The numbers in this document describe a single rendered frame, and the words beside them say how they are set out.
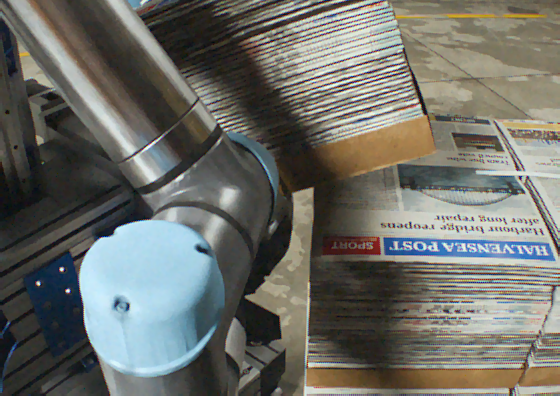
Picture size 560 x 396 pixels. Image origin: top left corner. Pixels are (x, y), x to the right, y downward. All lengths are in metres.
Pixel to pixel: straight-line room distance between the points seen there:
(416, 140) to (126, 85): 0.30
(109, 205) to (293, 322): 0.90
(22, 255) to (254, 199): 0.50
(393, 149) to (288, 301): 1.20
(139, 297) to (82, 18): 0.18
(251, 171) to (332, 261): 0.21
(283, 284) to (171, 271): 1.50
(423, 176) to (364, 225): 0.14
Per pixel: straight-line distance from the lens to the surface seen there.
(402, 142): 0.55
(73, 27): 0.35
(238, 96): 0.54
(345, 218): 0.63
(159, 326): 0.27
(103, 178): 0.93
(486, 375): 0.75
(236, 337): 0.42
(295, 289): 1.75
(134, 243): 0.29
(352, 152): 0.55
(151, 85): 0.36
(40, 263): 0.85
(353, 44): 0.51
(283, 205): 0.57
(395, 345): 0.68
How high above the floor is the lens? 1.19
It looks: 33 degrees down
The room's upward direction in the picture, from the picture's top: straight up
